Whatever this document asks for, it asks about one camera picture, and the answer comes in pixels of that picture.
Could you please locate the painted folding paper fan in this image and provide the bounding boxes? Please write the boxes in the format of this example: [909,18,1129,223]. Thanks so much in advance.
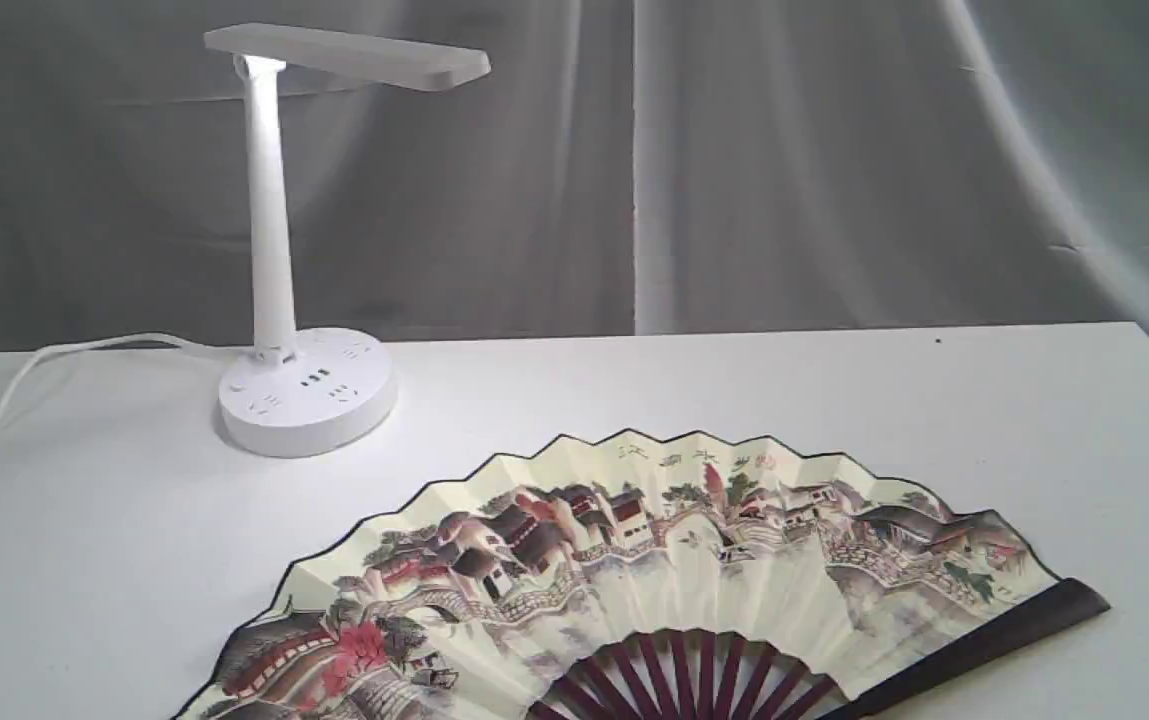
[178,429,1109,719]

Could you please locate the white desk lamp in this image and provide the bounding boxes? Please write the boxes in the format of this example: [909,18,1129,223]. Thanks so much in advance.
[205,23,492,457]

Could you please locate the grey backdrop curtain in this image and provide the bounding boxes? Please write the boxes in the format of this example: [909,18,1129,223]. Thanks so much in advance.
[0,1,1149,351]

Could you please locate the white lamp power cable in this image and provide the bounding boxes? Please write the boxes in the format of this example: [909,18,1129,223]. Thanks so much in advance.
[0,332,253,475]

